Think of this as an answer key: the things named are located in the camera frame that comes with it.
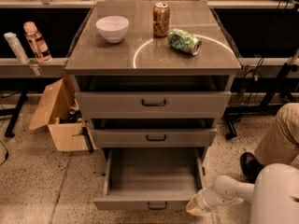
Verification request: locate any white spray bottle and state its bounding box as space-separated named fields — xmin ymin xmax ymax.
xmin=4 ymin=32 xmax=30 ymax=64

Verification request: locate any grey side shelf left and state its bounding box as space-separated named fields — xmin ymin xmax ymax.
xmin=0 ymin=58 xmax=67 ymax=78

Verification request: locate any upright brown soda can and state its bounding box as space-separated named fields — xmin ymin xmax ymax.
xmin=153 ymin=2 xmax=170 ymax=37

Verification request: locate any black shoe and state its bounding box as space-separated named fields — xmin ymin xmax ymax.
xmin=240 ymin=152 xmax=263 ymax=184

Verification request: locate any pink clear bottle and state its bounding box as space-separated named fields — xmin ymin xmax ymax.
xmin=23 ymin=21 xmax=52 ymax=63

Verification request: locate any white ceramic bowl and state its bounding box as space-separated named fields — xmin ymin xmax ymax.
xmin=95 ymin=16 xmax=129 ymax=43

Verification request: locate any black stand right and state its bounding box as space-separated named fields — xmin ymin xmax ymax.
xmin=223 ymin=49 xmax=299 ymax=140

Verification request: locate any grey drawer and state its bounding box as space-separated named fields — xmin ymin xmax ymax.
xmin=94 ymin=147 xmax=203 ymax=210
xmin=91 ymin=119 xmax=217 ymax=147
xmin=76 ymin=76 xmax=230 ymax=119

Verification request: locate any grey drawer cabinet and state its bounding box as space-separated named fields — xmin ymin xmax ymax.
xmin=64 ymin=0 xmax=243 ymax=163

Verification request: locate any green soda can lying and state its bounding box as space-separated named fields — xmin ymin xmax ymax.
xmin=168 ymin=28 xmax=201 ymax=56

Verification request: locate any khaki trouser leg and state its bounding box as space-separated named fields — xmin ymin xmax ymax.
xmin=254 ymin=103 xmax=299 ymax=165

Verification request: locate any black tool by box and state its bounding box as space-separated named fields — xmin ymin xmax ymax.
xmin=81 ymin=119 xmax=94 ymax=153

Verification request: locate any black stand leg left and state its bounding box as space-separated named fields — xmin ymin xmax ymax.
xmin=0 ymin=91 xmax=28 ymax=138

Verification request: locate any grey bottom drawer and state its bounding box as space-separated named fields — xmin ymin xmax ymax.
xmin=94 ymin=147 xmax=203 ymax=210

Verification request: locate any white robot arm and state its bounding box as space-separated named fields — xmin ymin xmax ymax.
xmin=186 ymin=163 xmax=299 ymax=224

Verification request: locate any grey top drawer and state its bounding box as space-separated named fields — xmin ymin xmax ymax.
xmin=76 ymin=76 xmax=230 ymax=119

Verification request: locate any grey middle drawer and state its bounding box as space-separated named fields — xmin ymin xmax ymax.
xmin=91 ymin=119 xmax=217 ymax=147

